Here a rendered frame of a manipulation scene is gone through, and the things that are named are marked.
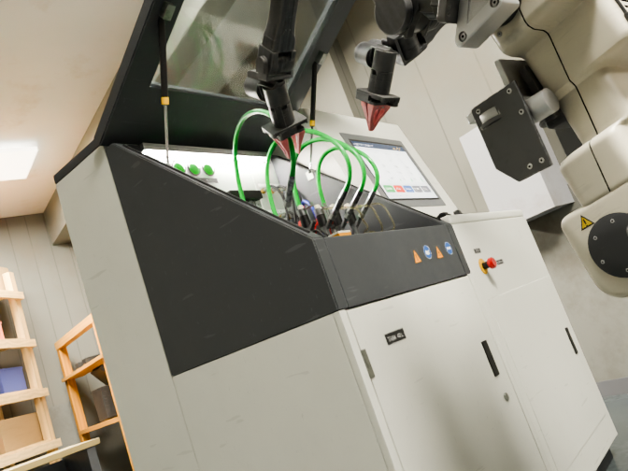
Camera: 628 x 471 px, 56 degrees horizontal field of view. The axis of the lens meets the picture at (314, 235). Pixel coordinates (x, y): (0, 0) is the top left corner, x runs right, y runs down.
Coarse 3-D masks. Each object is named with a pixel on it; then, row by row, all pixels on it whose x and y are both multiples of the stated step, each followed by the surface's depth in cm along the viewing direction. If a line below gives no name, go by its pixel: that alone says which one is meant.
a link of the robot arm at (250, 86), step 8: (264, 56) 137; (256, 64) 138; (264, 64) 136; (248, 72) 147; (256, 72) 143; (264, 72) 137; (248, 80) 147; (256, 80) 145; (264, 80) 138; (248, 88) 147; (256, 88) 144; (256, 96) 146
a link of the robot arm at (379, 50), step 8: (376, 48) 147; (384, 48) 146; (376, 56) 145; (384, 56) 144; (392, 56) 145; (376, 64) 146; (384, 64) 145; (392, 64) 146; (376, 72) 148; (384, 72) 147; (392, 72) 147
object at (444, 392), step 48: (432, 288) 155; (384, 336) 130; (432, 336) 145; (480, 336) 165; (384, 384) 123; (432, 384) 137; (480, 384) 155; (432, 432) 130; (480, 432) 145; (528, 432) 165
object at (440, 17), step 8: (424, 0) 98; (432, 0) 96; (440, 0) 93; (448, 0) 92; (456, 0) 93; (424, 8) 99; (432, 8) 97; (440, 8) 93; (448, 8) 92; (456, 8) 94; (432, 16) 100; (440, 16) 93; (448, 16) 93; (456, 16) 94
